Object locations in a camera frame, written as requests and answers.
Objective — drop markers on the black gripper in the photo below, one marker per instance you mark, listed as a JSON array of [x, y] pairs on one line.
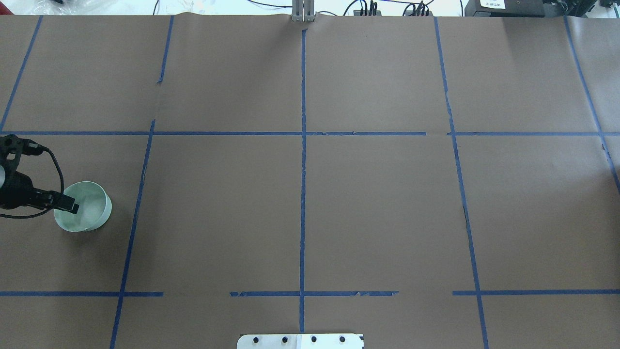
[[16, 191]]

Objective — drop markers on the green ceramic bowl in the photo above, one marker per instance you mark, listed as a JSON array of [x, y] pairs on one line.
[[93, 211]]

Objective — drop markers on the black desktop computer box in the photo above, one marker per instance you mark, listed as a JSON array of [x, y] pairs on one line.
[[504, 8]]

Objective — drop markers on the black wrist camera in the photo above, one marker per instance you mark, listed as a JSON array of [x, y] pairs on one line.
[[13, 147]]

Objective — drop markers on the aluminium frame post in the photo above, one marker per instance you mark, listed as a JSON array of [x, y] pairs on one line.
[[303, 11]]

